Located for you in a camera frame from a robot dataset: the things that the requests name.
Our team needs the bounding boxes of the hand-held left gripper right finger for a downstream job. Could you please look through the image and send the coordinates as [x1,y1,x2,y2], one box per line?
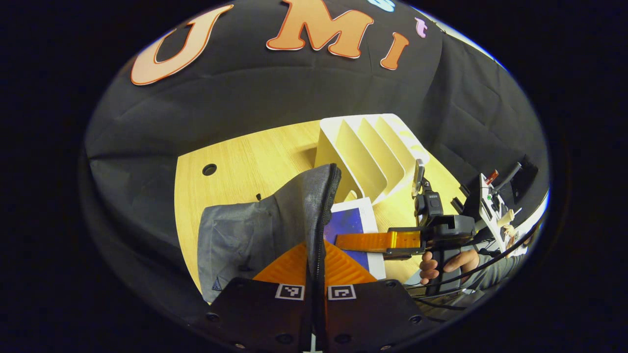
[324,240,433,353]

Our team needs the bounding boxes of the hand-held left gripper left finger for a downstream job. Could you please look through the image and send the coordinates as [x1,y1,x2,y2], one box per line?
[203,240,314,353]

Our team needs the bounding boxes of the blue cover book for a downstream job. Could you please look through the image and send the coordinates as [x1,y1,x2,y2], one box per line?
[324,197,388,281]

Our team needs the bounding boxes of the grey schoolbag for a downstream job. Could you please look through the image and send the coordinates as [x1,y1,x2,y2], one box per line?
[197,163,343,304]

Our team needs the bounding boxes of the white bookshelf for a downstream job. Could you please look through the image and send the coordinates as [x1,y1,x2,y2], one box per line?
[314,114,432,204]

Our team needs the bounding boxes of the white side table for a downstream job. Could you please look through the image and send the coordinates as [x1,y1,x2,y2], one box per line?
[478,170,518,251]

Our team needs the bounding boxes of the person's khaki trousers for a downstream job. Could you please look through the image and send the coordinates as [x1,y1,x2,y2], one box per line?
[410,289,474,319]

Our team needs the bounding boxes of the black monitor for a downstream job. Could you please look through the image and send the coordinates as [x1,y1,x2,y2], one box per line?
[493,154,539,204]

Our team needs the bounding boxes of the black cable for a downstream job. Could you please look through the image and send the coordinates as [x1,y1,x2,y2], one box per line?
[406,216,545,312]

